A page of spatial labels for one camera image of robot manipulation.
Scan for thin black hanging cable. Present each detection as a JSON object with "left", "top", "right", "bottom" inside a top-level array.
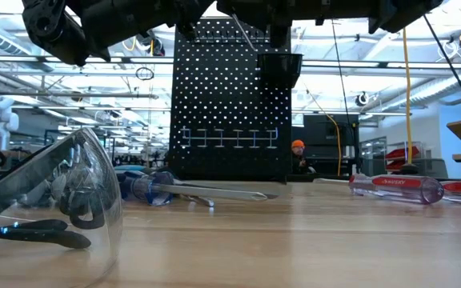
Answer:
[{"left": 330, "top": 19, "right": 355, "bottom": 176}]

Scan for silver ring screwdriver rail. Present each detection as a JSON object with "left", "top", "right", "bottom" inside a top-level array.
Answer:
[{"left": 180, "top": 126, "right": 279, "bottom": 150}]

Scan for clear safety glasses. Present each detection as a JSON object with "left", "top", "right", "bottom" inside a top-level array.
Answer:
[{"left": 0, "top": 126, "right": 124, "bottom": 288}]

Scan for silver multi-hook tool rail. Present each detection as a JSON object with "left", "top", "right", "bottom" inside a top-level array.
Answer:
[{"left": 192, "top": 34, "right": 270, "bottom": 44}]

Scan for thick yellow cable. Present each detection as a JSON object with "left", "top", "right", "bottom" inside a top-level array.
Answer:
[{"left": 401, "top": 27, "right": 415, "bottom": 166}]

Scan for long black cable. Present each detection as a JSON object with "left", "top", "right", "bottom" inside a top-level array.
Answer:
[{"left": 422, "top": 14, "right": 461, "bottom": 135}]

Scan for red storage bin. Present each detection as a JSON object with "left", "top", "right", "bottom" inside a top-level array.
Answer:
[
  {"left": 385, "top": 159, "right": 407, "bottom": 172},
  {"left": 386, "top": 146, "right": 421, "bottom": 160}
]

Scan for thin yellow hanging cable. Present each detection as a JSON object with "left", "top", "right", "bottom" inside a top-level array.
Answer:
[{"left": 305, "top": 88, "right": 343, "bottom": 176}]

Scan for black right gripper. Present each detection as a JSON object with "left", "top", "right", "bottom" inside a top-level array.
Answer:
[{"left": 216, "top": 0, "right": 319, "bottom": 49}]

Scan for small black cable reel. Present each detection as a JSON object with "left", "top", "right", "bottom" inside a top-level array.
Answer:
[{"left": 354, "top": 90, "right": 372, "bottom": 108}]

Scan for grey storage bin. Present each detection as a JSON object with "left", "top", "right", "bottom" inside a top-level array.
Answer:
[{"left": 417, "top": 158, "right": 450, "bottom": 180}]

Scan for black cabinet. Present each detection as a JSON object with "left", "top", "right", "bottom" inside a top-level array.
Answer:
[{"left": 292, "top": 114, "right": 362, "bottom": 177}]

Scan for glass door cabinet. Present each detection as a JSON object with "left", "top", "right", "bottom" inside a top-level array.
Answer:
[{"left": 360, "top": 136, "right": 387, "bottom": 177}]

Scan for small black hanging ring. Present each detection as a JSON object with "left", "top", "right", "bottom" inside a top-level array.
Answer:
[{"left": 134, "top": 66, "right": 155, "bottom": 82}]

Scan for black plastic peg board bin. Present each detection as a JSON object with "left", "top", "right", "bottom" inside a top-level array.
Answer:
[{"left": 256, "top": 52, "right": 303, "bottom": 90}]

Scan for black round cable base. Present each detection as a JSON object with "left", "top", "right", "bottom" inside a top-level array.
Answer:
[{"left": 399, "top": 162, "right": 419, "bottom": 176}]

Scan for person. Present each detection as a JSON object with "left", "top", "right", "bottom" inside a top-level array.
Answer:
[{"left": 290, "top": 138, "right": 319, "bottom": 176}]

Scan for black metal peg board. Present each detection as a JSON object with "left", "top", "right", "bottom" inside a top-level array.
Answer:
[{"left": 169, "top": 18, "right": 294, "bottom": 183}]

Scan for clear blue handled screwdriver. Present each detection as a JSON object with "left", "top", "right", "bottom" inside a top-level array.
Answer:
[{"left": 118, "top": 170, "right": 271, "bottom": 207}]

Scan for black aluminium table frame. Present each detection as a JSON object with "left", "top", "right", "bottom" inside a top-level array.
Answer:
[{"left": 0, "top": 167, "right": 461, "bottom": 194}]

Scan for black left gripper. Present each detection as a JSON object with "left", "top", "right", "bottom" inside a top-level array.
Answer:
[{"left": 156, "top": 0, "right": 215, "bottom": 43}]

